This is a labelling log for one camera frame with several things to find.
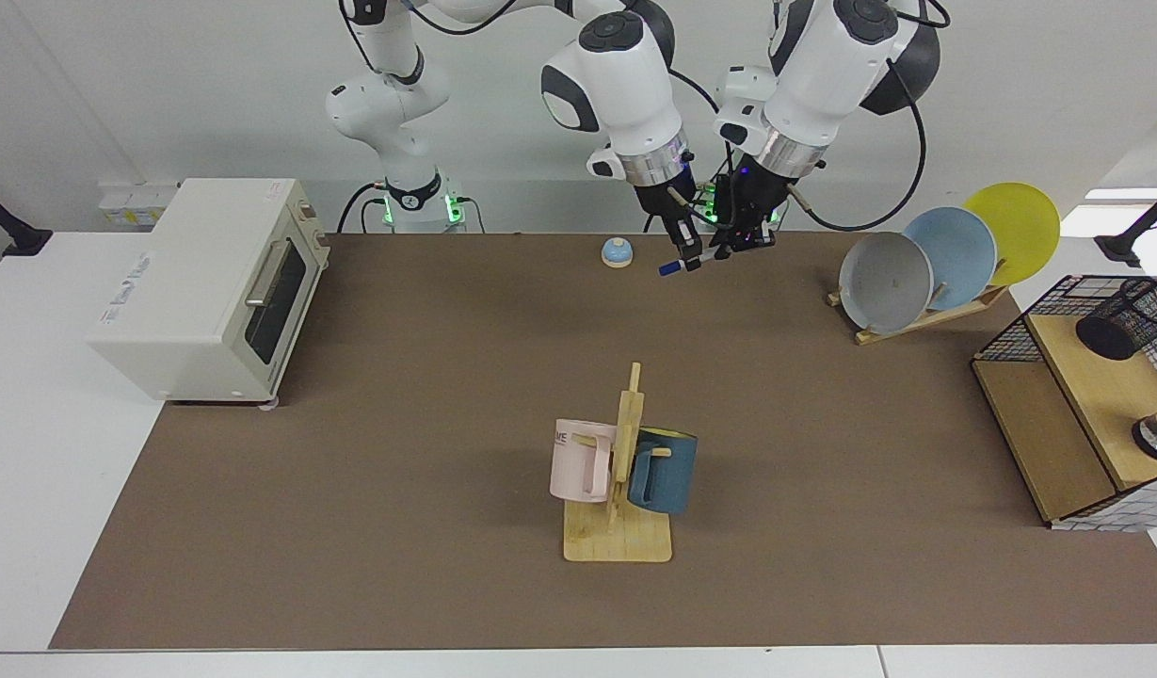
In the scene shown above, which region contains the blue and white marker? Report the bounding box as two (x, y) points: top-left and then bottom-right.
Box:
(658, 247), (730, 277)

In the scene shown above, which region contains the black mesh pen holder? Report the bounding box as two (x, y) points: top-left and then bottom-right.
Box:
(1075, 279), (1157, 363)

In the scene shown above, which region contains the grey plate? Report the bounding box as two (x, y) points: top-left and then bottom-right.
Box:
(838, 232), (935, 335)

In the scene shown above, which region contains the wooden plate rack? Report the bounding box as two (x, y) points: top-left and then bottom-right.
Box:
(827, 259), (1010, 347)

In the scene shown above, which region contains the light blue plate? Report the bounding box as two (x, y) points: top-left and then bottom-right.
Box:
(903, 206), (998, 312)

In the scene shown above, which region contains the dark blue cup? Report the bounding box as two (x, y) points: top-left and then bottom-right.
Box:
(627, 427), (699, 516)

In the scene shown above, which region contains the yellow plate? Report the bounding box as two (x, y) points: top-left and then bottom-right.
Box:
(962, 182), (1062, 288)

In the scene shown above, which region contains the pink cup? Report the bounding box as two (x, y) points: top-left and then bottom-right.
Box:
(549, 418), (619, 505)

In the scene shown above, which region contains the wooden cup stand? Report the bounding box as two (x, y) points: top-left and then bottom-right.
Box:
(563, 362), (674, 564)

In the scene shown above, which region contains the brown table cloth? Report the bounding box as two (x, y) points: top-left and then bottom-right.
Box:
(49, 231), (1157, 651)

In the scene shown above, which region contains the pale toaster oven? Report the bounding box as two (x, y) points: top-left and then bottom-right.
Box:
(86, 178), (332, 411)

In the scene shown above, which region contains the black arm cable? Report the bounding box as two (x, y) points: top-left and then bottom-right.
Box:
(787, 56), (929, 233)
(667, 66), (730, 180)

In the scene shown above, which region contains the wire basket with wooden floor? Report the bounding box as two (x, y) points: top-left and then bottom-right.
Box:
(971, 274), (1157, 533)

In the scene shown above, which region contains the black camera stand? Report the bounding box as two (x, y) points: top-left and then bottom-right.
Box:
(0, 179), (54, 257)
(1094, 184), (1157, 267)

